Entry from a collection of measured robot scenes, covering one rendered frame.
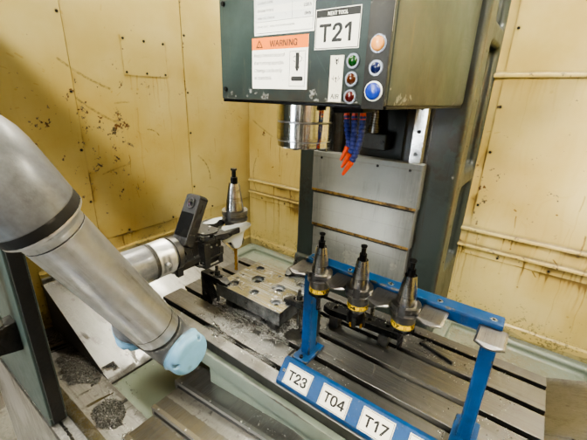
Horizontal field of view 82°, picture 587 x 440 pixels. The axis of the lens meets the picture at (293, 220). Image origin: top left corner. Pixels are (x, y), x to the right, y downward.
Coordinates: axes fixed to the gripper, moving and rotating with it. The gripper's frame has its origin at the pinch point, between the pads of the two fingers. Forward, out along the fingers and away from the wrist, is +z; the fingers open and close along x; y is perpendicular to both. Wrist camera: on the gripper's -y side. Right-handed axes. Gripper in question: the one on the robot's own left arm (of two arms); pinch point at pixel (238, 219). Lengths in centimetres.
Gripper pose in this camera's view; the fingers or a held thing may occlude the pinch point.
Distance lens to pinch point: 86.6
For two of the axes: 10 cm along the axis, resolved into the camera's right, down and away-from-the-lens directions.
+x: 8.0, 2.3, -5.5
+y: -0.3, 9.4, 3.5
